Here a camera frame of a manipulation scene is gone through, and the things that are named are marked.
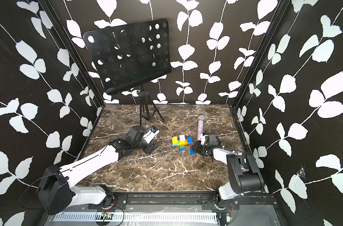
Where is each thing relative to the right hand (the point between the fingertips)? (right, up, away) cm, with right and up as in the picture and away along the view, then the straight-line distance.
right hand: (192, 145), depth 94 cm
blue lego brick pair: (-2, +5, -8) cm, 10 cm away
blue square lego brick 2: (-1, -5, -1) cm, 5 cm away
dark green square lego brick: (-7, 0, -3) cm, 8 cm away
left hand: (-23, +5, -12) cm, 27 cm away
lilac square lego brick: (-7, +7, -10) cm, 14 cm away
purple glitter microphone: (+7, +12, +10) cm, 17 cm away
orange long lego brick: (-5, +3, -7) cm, 9 cm away
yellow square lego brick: (-12, +5, -10) cm, 16 cm away
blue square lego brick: (-7, -3, 0) cm, 8 cm away
